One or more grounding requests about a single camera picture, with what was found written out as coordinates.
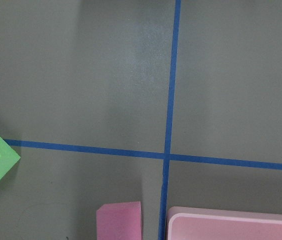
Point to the pink foam block near bin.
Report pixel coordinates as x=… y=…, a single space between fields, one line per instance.
x=119 y=221

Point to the pink plastic bin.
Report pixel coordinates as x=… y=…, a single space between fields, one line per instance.
x=190 y=223

